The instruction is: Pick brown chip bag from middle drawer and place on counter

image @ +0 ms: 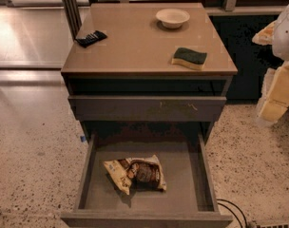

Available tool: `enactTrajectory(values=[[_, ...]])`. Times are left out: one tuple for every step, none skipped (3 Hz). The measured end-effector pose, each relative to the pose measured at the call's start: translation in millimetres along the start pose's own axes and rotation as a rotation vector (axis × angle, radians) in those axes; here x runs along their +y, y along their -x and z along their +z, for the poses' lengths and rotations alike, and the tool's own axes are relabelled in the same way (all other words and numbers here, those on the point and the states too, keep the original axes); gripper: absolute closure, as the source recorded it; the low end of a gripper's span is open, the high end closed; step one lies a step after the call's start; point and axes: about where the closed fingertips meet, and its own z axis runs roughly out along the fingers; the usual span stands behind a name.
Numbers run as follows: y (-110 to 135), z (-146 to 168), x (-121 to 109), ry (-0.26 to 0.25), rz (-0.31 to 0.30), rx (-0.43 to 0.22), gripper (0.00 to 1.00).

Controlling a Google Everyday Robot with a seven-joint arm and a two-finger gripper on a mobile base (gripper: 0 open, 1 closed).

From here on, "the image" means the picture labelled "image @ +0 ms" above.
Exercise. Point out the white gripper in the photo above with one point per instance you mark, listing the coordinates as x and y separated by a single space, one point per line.
286 35

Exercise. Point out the brown chip bag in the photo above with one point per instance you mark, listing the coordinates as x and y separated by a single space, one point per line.
141 172

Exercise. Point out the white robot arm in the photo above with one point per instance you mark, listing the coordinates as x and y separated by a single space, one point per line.
280 46

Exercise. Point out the grey drawer cabinet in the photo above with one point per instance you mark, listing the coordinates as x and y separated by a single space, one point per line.
135 58

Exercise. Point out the closed grey upper drawer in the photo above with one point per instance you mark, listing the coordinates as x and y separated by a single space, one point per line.
147 108

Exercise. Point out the open grey middle drawer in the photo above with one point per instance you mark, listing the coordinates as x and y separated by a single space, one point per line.
188 202

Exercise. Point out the green yellow sponge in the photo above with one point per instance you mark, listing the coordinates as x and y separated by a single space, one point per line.
189 58

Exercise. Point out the white ceramic bowl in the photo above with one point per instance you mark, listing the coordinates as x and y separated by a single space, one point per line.
172 18

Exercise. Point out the blue tape piece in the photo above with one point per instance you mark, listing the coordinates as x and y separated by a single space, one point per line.
83 139

